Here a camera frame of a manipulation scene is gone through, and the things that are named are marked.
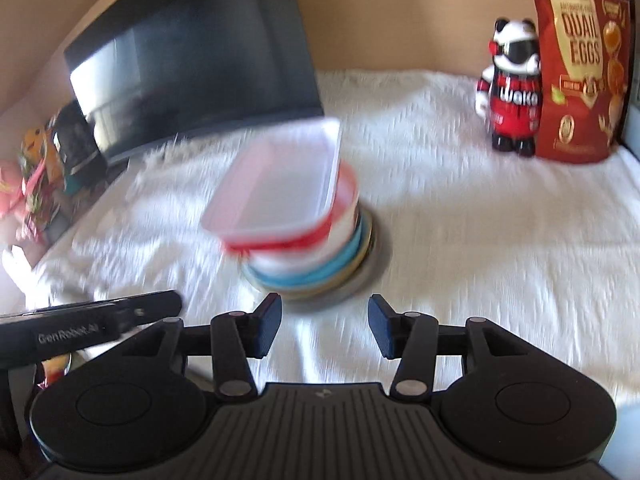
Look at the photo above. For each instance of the cream bowl with yellow rim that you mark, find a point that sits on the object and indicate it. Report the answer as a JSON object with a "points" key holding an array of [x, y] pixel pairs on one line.
{"points": [[345, 282]]}

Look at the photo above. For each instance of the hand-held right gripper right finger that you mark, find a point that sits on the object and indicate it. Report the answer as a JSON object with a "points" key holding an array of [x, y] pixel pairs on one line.
{"points": [[382, 325]]}

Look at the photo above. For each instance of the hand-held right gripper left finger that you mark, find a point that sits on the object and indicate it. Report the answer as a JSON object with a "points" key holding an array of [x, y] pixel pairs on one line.
{"points": [[270, 321]]}

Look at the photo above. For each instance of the red snack bag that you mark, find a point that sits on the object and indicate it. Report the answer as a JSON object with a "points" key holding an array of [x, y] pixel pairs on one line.
{"points": [[580, 60]]}

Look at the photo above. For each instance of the white woven cloth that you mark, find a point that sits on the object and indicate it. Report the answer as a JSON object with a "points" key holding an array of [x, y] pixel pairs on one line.
{"points": [[475, 235]]}

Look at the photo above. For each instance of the stainless steel bowl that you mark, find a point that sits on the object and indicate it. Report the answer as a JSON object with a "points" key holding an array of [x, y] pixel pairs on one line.
{"points": [[377, 260]]}

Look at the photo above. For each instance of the orange plush toy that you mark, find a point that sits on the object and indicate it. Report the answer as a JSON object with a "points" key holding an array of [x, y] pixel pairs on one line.
{"points": [[40, 155]]}

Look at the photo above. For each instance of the blue bowl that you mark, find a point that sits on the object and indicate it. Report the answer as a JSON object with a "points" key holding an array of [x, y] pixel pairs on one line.
{"points": [[320, 275]]}

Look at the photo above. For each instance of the white and red plastic tray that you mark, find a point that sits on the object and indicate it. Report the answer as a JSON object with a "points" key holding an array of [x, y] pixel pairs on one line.
{"points": [[275, 185]]}

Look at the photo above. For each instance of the pink toy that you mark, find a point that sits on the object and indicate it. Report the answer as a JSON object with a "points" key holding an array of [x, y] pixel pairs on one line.
{"points": [[12, 190]]}

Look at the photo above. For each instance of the black monitor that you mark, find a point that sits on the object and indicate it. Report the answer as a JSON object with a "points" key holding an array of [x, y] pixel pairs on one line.
{"points": [[200, 60]]}

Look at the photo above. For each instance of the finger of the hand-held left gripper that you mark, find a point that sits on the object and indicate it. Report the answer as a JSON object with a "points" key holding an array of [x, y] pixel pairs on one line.
{"points": [[150, 307]]}

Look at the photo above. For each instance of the panda figurine in red suit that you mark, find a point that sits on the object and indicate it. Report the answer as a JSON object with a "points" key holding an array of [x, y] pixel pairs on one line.
{"points": [[515, 95]]}

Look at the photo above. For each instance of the white ridged bowl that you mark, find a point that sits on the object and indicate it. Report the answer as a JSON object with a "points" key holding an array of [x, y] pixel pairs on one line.
{"points": [[340, 225]]}

